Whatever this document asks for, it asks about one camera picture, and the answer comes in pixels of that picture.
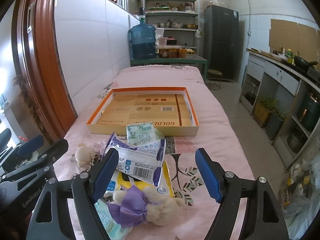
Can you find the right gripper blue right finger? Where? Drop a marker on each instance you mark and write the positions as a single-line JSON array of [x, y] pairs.
[[211, 173]]

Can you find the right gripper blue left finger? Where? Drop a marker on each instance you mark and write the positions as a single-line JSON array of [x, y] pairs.
[[101, 174]]

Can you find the cream bear pink hat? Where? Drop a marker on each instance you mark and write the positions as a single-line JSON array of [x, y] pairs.
[[86, 156]]

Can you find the cream bear purple bow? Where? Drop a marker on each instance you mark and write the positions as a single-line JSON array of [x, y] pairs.
[[133, 206]]

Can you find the blue white wipes pack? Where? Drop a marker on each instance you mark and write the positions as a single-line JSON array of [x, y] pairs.
[[144, 162]]

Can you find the light green tissue pack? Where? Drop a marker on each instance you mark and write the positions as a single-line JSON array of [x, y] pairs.
[[114, 230]]

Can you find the pink bed quilt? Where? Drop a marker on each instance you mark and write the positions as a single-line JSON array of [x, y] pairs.
[[180, 177]]

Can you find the orange shallow cardboard box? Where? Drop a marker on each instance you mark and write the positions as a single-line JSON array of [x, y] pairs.
[[170, 109]]

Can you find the potted green plant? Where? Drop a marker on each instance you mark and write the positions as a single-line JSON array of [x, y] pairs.
[[264, 107]]

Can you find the round metal stool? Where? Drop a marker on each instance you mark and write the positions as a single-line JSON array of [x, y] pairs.
[[214, 79]]

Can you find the white kitchen counter cabinet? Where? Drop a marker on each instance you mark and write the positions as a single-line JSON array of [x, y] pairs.
[[295, 123]]

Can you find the dark green table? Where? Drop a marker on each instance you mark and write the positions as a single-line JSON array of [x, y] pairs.
[[190, 59]]

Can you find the black wok pan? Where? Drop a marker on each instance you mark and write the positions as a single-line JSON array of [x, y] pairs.
[[303, 64]]

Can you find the blue water jug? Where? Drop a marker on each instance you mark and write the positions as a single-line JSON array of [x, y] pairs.
[[143, 40]]

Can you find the black refrigerator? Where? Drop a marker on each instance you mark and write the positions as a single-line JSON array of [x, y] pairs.
[[221, 40]]

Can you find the white kitchen shelf rack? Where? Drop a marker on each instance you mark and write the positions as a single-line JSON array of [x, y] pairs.
[[180, 20]]

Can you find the brown wooden door frame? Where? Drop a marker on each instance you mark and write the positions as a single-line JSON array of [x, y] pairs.
[[39, 72]]

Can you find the brown cardboard wall panel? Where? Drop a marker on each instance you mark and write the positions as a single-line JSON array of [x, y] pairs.
[[294, 36]]

